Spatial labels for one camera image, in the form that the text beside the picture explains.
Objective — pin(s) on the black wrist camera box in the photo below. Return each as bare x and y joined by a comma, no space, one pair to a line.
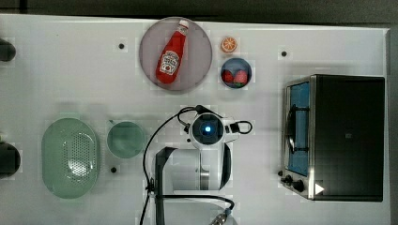
234,128

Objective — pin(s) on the black cylinder post upper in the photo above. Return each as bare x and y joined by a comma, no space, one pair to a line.
7,51

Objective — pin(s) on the black cylinder post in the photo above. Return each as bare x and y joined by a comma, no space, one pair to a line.
10,160
7,51

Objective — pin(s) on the orange slice toy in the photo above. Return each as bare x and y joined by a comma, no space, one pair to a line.
228,44

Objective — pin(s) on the grey round plate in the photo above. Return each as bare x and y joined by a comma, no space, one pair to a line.
196,60

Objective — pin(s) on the red strawberry toy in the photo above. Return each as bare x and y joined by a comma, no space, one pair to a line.
227,76

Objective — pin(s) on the red watermelon slice toy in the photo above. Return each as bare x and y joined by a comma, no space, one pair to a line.
241,77

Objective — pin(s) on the green perforated colander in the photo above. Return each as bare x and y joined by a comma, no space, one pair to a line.
70,152

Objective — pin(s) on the green mug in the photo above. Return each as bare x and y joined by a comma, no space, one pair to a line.
125,139

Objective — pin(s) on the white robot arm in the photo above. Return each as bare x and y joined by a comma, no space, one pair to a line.
202,169

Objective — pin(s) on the red ketchup bottle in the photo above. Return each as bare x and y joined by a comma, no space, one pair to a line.
171,56

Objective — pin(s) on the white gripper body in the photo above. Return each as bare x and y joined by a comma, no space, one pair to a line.
210,129

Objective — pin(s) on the black toaster oven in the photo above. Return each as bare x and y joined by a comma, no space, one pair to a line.
334,138

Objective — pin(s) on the black cylinder post lower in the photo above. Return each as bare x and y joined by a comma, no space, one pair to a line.
10,160

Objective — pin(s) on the blue bowl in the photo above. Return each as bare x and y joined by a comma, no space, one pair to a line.
234,65

